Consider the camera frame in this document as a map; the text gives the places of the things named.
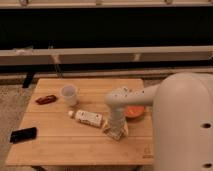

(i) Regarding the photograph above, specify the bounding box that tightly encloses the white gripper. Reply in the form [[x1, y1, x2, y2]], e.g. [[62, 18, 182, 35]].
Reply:
[[109, 112, 125, 132]]

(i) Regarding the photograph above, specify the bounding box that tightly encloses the white sponge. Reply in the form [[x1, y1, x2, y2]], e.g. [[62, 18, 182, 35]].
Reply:
[[103, 121, 129, 141]]

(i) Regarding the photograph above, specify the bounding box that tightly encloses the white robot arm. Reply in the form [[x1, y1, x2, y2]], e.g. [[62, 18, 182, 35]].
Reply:
[[105, 73, 213, 171]]

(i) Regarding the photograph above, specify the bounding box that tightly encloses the orange bowl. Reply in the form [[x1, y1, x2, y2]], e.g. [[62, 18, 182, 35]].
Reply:
[[124, 106, 145, 119]]

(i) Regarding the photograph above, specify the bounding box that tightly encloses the white bottle lying down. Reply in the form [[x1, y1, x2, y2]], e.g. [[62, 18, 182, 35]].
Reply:
[[68, 110, 103, 127]]

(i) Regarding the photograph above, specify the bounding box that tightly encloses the wooden table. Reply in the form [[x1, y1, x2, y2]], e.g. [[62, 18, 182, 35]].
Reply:
[[6, 79, 153, 166]]

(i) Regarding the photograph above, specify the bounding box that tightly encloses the translucent plastic cup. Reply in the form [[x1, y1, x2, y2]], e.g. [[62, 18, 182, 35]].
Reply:
[[60, 84, 78, 106]]

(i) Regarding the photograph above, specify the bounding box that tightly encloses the red snack bar wrapper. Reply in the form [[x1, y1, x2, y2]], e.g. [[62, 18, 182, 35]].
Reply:
[[36, 95, 57, 105]]

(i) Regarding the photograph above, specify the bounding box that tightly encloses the black rectangular device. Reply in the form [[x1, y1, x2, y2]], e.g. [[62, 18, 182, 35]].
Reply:
[[10, 127, 37, 143]]

